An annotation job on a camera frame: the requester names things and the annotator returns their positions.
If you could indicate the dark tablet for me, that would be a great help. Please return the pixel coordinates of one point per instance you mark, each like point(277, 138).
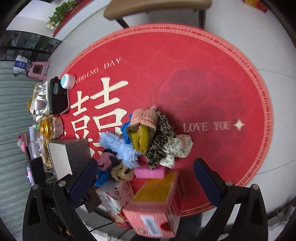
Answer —
point(34, 171)

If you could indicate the brown chair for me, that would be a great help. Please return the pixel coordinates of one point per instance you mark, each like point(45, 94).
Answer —
point(157, 7)

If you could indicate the pink carton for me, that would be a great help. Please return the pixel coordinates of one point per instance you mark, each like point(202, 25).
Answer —
point(155, 204)

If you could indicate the gold lid jar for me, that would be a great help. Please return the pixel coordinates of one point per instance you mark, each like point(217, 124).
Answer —
point(47, 128)

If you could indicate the mustard yellow cloth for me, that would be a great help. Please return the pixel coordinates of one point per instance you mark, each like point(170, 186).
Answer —
point(141, 139)

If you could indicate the printed snack box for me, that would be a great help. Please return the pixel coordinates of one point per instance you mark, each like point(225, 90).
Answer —
point(115, 197)

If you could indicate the grey box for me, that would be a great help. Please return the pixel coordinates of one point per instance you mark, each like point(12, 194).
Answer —
point(67, 157)

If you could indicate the peanut jar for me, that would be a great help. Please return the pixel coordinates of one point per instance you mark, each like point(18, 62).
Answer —
point(47, 155)

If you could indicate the white sack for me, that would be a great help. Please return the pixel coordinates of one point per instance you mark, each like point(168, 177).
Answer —
point(20, 66)

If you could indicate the pink fluffy item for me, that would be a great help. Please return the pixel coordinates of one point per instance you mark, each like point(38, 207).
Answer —
point(22, 143)

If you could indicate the pink stool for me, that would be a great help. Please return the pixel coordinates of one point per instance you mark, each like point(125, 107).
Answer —
point(38, 69)

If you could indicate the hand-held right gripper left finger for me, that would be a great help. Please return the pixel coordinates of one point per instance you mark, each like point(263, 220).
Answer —
point(81, 183)

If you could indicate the pink sponge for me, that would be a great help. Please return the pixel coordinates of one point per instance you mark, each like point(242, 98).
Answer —
point(150, 172)

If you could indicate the cream polka dot scrunchie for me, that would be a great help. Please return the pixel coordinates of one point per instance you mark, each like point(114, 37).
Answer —
point(180, 144)

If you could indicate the pink and black knit scrunchie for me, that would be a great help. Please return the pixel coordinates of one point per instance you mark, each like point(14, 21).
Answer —
point(107, 160)

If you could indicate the dark glass cabinet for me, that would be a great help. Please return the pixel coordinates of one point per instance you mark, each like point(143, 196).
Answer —
point(30, 44)

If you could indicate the tan cloth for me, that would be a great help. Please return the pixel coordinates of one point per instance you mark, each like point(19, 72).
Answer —
point(120, 173)

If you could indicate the red round table mat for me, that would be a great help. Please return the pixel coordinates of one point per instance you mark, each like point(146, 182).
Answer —
point(185, 69)

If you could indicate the green plant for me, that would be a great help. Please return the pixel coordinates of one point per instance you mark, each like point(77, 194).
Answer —
point(61, 11)

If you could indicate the white round device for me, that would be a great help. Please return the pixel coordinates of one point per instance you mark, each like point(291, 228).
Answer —
point(68, 81)

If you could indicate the black rectangular case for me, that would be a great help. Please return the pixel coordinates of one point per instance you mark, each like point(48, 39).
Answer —
point(57, 97)

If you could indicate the leopard print scrunchie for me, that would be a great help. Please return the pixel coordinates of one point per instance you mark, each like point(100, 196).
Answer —
point(159, 143)

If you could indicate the red yellow packet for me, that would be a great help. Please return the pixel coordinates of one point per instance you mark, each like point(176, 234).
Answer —
point(256, 4)

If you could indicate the person's dark trousers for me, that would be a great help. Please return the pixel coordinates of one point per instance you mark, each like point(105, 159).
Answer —
point(192, 224)

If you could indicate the light blue fluffy scrunchie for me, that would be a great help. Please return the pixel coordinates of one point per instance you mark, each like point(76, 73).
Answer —
point(118, 146)

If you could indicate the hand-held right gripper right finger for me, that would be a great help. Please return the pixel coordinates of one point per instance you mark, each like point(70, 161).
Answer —
point(207, 183)

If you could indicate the clear glass jar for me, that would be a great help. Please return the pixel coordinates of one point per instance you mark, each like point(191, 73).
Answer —
point(40, 90)

